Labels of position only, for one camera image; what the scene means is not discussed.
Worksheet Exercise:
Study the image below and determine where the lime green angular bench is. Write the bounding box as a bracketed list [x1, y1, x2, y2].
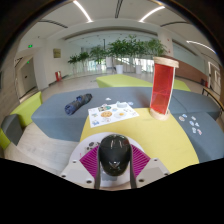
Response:
[0, 91, 44, 151]

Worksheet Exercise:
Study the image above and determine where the wooden chair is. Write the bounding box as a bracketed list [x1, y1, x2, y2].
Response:
[201, 86, 224, 114]

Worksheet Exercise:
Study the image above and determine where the long grey bench seat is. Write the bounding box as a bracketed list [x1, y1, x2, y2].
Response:
[31, 87, 221, 143]

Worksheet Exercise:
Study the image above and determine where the folded dark blue umbrella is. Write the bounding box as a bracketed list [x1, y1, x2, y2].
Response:
[64, 93, 93, 116]

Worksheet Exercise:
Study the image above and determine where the lime green flat bench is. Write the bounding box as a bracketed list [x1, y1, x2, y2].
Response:
[95, 73, 192, 93]

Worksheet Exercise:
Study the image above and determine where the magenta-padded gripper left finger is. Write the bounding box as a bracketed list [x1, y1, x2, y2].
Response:
[59, 144, 103, 190]

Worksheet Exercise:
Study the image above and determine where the round white printed mouse pad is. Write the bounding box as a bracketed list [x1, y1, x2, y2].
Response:
[69, 132, 148, 188]

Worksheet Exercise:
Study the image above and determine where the dark grey ottoman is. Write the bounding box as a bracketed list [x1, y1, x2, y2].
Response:
[1, 114, 24, 146]

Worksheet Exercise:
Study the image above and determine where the red cylinder with wooden ends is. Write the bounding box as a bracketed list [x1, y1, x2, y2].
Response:
[148, 56, 180, 122]

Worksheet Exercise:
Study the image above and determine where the white sticker sheet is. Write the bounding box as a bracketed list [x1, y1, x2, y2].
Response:
[87, 101, 140, 129]

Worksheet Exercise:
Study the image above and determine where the black computer mouse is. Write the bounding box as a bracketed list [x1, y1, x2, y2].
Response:
[97, 133, 132, 177]

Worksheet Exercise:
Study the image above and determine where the red fire extinguisher cabinet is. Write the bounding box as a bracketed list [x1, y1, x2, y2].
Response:
[54, 70, 63, 83]

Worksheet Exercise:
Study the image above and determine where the group of potted green plants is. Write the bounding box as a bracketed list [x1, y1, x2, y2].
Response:
[67, 34, 168, 76]

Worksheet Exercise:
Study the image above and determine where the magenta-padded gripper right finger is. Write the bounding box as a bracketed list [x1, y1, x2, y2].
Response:
[129, 144, 171, 189]

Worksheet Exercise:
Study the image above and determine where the group of ceiling light strips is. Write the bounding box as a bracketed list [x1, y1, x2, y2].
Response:
[72, 0, 218, 54]

